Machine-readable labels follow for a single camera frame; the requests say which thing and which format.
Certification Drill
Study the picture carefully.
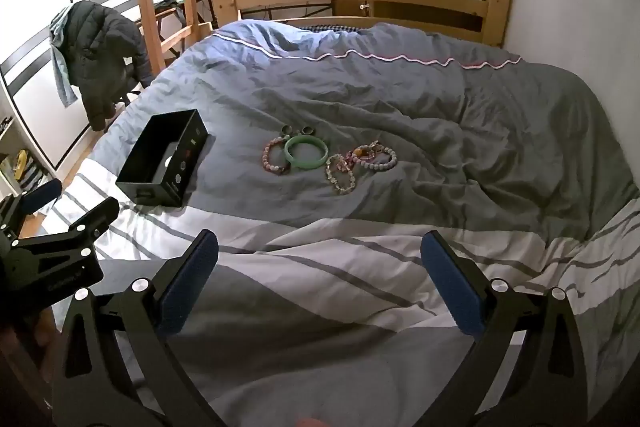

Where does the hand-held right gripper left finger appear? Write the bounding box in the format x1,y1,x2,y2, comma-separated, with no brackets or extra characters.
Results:
52,229,226,427

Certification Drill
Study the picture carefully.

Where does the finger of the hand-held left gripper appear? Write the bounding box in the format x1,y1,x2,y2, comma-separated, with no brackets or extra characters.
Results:
0,178,63,233
12,197,121,258

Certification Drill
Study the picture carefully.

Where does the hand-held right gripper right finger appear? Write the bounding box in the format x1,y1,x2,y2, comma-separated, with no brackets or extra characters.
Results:
420,230,601,427

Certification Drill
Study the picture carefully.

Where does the black box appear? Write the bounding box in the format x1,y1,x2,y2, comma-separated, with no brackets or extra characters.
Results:
115,109,210,208

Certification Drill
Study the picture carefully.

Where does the white pink bead bracelet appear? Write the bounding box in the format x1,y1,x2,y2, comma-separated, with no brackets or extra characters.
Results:
351,147,398,172

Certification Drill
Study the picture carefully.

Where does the pink beaded bracelet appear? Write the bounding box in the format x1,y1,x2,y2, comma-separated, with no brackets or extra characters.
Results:
262,138,296,176

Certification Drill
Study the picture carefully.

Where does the multicoloured bead bracelet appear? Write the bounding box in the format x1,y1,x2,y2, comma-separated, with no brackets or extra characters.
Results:
352,142,385,162

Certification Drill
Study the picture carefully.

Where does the clear crystal bead bracelet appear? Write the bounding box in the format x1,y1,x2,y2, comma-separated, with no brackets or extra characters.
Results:
325,153,357,194

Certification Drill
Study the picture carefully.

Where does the green jade bangle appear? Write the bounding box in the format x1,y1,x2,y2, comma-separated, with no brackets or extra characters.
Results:
284,134,330,170

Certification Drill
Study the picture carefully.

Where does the white shelf unit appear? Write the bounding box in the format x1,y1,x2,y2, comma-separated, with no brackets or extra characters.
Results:
0,74,57,204

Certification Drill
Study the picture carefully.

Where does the white wardrobe with black stripes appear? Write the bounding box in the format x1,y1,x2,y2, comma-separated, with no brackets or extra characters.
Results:
0,0,147,168

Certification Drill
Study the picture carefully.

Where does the light blue shirt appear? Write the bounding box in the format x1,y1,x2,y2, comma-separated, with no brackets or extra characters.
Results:
49,4,79,108

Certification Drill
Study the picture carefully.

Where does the black office chair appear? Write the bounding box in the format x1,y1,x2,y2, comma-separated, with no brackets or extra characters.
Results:
114,57,147,104

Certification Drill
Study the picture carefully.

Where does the black puffer jacket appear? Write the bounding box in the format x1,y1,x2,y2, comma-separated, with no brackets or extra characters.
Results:
62,1,156,132

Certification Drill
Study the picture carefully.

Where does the grey blue striped duvet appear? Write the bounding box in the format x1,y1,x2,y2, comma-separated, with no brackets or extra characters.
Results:
42,19,640,427

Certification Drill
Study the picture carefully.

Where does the checked bed sheet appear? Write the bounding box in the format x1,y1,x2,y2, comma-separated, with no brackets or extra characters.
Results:
299,24,373,34

